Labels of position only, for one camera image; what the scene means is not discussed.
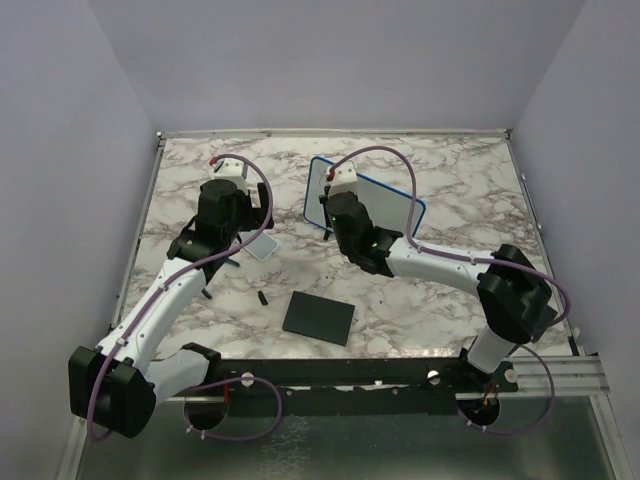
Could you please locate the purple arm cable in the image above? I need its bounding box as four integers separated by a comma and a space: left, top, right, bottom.
327, 144, 572, 436
85, 151, 284, 444

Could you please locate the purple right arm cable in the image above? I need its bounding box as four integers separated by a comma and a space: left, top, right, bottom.
327, 144, 572, 436

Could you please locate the small white-framed grey tablet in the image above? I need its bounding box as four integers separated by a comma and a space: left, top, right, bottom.
244, 232, 279, 261

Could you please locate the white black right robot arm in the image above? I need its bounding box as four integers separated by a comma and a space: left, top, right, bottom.
320, 192, 557, 391

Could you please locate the blue-framed whiteboard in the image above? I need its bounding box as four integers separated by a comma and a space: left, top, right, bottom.
303, 156, 411, 232

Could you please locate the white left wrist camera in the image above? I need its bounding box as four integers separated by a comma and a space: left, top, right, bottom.
209, 157, 248, 194

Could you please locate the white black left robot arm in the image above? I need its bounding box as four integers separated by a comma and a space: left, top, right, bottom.
68, 174, 273, 442

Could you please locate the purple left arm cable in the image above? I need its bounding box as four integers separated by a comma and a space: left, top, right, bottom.
85, 151, 284, 444

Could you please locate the black marker cap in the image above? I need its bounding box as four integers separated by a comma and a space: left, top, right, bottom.
258, 291, 269, 306

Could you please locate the black rectangular eraser pad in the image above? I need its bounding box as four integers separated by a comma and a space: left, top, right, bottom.
282, 291, 355, 346

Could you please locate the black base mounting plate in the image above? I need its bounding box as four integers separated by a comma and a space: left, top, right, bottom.
214, 357, 518, 416

